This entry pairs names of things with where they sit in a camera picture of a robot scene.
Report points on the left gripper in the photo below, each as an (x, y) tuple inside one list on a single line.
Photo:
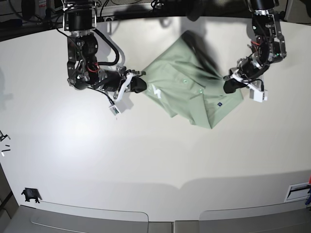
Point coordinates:
[(237, 79)]

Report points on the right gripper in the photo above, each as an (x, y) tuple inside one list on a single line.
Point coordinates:
[(130, 81)]

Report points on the light green T-shirt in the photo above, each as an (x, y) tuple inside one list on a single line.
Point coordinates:
[(185, 82)]

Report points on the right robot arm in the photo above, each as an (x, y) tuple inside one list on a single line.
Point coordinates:
[(79, 17)]

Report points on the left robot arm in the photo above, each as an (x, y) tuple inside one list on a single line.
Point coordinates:
[(267, 48)]

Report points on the small black and white parts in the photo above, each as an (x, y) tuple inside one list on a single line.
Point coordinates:
[(4, 149)]

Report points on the black clamp on table edge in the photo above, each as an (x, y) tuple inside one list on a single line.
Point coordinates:
[(31, 194)]

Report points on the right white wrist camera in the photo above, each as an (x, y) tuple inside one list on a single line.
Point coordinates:
[(117, 108)]

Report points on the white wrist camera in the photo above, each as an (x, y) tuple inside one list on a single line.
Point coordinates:
[(117, 108), (258, 95)]

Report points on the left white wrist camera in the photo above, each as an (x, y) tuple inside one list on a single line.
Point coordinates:
[(258, 95)]

